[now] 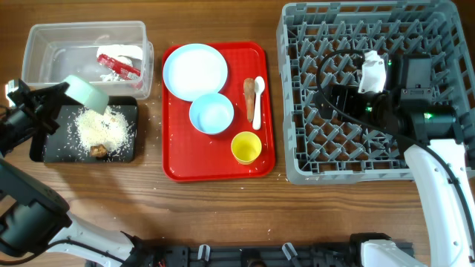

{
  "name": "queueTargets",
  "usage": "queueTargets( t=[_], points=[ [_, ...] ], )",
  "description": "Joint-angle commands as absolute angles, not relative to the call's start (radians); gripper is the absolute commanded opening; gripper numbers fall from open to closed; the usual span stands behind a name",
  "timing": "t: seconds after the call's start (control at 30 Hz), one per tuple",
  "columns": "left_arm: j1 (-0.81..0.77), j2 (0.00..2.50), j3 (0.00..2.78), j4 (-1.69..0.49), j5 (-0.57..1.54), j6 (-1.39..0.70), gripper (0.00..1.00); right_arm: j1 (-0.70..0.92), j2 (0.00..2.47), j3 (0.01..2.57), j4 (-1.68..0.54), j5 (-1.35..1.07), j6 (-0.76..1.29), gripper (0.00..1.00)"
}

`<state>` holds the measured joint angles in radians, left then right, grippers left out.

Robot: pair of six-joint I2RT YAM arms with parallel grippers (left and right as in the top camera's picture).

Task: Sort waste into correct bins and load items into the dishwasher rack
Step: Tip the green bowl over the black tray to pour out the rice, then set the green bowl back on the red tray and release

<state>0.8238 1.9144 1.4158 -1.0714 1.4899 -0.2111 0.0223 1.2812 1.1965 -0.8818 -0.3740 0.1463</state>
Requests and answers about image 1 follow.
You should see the black tray bin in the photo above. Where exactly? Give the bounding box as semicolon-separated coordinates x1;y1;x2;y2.
30;96;139;163

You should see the white plastic spoon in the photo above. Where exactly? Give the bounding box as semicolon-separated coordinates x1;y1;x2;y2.
252;76;266;130

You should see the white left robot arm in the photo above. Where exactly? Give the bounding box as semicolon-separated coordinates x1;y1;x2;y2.
1;76;139;266

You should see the white rice pile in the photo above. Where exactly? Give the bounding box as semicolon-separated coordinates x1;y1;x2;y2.
66;105;136;160

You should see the clear plastic bin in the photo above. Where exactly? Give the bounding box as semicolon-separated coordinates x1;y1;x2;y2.
21;21;154;100

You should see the brown food scrap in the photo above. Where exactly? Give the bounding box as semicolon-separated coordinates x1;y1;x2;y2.
90;144;108;158

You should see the large light blue plate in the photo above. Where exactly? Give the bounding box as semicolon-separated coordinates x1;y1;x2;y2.
163;44;229;102

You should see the light green bowl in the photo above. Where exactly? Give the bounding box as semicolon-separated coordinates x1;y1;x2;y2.
63;75;109;115

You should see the yellow plastic cup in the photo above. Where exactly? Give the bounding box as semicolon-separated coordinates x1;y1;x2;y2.
231;131;262;165

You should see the red serving tray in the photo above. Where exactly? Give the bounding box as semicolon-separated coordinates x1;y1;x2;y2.
162;42;275;182

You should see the grey dishwasher rack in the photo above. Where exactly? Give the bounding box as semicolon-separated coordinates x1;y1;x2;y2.
277;1;474;185

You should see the red and white wrapper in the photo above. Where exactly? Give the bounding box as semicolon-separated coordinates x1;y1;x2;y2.
96;44;143;82

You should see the small light blue bowl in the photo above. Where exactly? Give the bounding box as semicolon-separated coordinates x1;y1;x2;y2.
189;93;235;135

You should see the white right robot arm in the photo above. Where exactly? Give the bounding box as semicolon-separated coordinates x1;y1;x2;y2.
314;50;474;266

